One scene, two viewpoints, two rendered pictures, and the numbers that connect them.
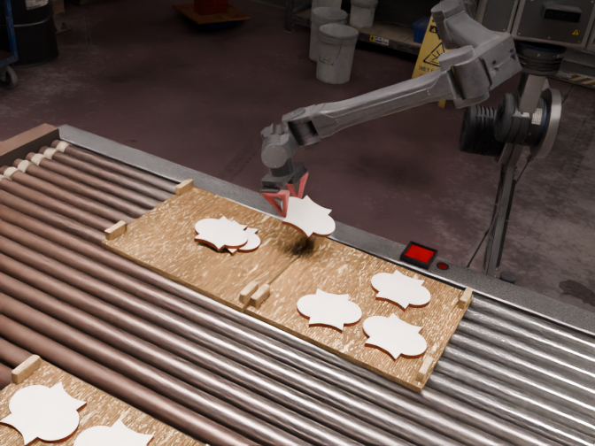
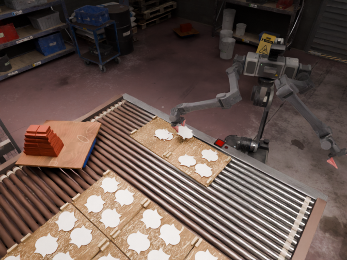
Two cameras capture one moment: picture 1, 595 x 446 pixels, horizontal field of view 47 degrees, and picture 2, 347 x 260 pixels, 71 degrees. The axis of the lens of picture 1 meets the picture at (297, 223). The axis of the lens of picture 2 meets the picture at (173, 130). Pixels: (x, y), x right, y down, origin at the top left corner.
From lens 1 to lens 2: 0.61 m
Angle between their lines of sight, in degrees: 15
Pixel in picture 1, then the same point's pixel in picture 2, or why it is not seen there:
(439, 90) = (216, 104)
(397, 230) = (237, 118)
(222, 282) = (159, 150)
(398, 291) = (208, 156)
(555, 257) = (292, 130)
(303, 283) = (182, 151)
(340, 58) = (228, 50)
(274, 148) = (172, 116)
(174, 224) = (150, 130)
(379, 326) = (200, 167)
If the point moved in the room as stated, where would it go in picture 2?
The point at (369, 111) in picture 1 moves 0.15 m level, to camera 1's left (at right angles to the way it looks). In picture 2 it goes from (198, 108) to (178, 104)
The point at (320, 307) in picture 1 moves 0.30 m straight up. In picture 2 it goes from (184, 160) to (185, 132)
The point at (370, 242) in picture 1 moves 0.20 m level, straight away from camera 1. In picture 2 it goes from (206, 137) to (212, 124)
